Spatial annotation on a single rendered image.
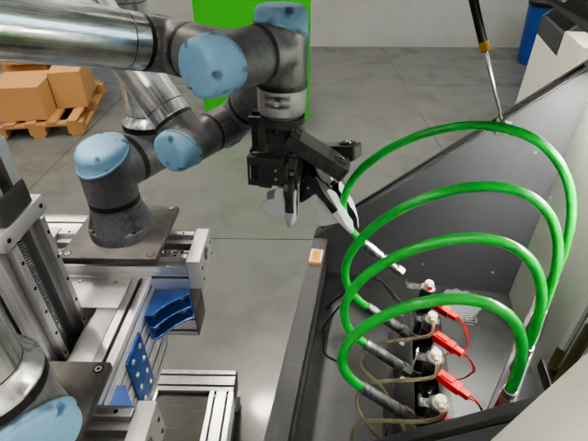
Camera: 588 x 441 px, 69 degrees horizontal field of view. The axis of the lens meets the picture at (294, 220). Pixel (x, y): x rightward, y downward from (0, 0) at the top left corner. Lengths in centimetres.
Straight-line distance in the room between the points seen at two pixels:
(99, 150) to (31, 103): 361
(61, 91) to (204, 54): 427
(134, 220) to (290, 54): 60
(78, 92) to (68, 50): 418
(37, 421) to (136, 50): 44
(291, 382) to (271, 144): 45
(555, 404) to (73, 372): 70
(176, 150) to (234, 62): 26
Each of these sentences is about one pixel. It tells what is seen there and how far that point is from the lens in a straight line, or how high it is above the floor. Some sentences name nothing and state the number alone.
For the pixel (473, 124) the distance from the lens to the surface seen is 70.
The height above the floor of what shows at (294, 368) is 95.
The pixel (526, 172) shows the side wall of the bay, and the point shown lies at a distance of 110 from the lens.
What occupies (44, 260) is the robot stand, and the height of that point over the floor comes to 113.
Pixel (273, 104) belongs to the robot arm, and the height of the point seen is 145.
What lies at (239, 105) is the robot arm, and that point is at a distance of 83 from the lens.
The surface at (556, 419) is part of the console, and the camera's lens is 46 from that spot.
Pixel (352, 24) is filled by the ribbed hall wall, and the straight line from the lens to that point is 721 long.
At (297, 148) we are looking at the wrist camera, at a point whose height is 137.
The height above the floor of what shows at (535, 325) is 121.
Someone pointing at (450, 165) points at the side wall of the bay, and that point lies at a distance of 106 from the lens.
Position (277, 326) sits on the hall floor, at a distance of 221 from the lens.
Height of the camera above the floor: 167
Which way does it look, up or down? 35 degrees down
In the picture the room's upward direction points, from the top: straight up
